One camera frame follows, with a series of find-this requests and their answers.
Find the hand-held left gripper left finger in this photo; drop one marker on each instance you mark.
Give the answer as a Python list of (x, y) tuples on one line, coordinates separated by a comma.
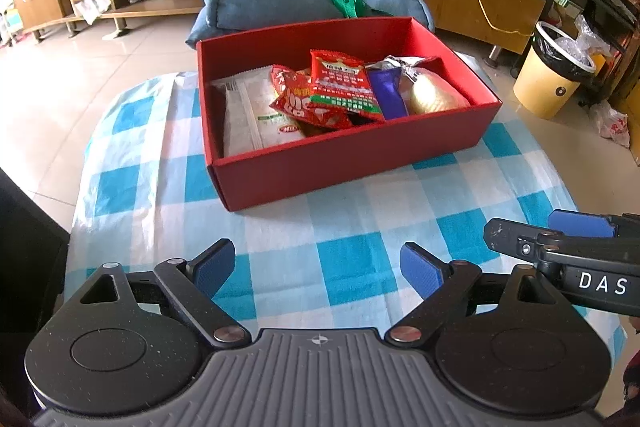
[(215, 264)]

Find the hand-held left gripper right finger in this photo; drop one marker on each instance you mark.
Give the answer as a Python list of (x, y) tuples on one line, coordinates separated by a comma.
[(422, 269)]

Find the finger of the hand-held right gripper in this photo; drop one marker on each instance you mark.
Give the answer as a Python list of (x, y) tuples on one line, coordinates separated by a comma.
[(580, 223), (505, 234)]

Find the red cardboard box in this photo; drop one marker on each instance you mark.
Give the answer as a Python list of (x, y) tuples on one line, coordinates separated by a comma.
[(350, 157)]

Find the white packet with green label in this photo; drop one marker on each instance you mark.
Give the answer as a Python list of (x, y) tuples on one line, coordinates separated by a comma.
[(240, 122)]

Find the clear rice ball packet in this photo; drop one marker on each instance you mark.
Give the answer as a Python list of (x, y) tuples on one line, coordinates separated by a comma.
[(435, 94)]

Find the dark blue snack packet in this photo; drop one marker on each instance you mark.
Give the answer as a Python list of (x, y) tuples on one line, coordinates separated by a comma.
[(387, 94)]

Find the red candy packet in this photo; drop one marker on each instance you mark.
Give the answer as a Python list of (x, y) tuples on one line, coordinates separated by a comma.
[(295, 102)]

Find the red rectangular snack packet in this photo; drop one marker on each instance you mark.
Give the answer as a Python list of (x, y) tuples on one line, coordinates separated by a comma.
[(342, 87)]

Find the sausage packet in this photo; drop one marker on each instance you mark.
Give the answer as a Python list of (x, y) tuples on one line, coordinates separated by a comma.
[(382, 64)]

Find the white red plastic bag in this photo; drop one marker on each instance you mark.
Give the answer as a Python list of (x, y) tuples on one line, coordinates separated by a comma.
[(612, 124)]

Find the blue white checkered tablecloth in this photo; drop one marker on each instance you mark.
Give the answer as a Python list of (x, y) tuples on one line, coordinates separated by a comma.
[(325, 227)]

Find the yellow trash bin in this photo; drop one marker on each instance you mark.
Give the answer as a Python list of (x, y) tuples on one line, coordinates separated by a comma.
[(542, 87)]

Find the black chair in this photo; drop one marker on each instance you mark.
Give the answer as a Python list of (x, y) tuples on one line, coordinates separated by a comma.
[(25, 257)]

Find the blue pillow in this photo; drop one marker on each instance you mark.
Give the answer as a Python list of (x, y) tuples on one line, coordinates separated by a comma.
[(260, 2)]

